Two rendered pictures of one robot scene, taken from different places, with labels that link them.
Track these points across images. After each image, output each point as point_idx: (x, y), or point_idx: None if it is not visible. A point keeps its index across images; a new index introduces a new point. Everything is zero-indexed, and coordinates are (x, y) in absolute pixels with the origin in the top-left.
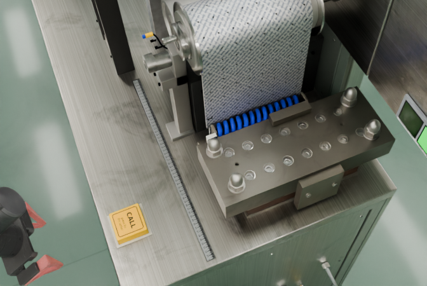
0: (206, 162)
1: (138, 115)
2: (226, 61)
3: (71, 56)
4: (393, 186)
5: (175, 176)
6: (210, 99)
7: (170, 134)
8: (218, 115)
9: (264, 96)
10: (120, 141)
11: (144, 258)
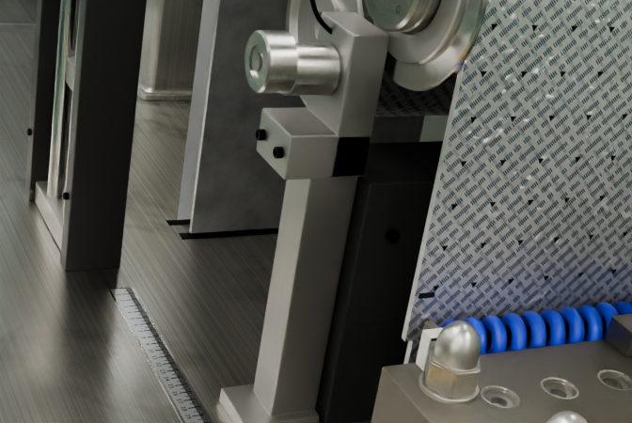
0: (427, 411)
1: (127, 365)
2: (541, 42)
3: None
4: None
5: None
6: (453, 199)
7: (239, 414)
8: (451, 294)
9: (592, 267)
10: (59, 417)
11: None
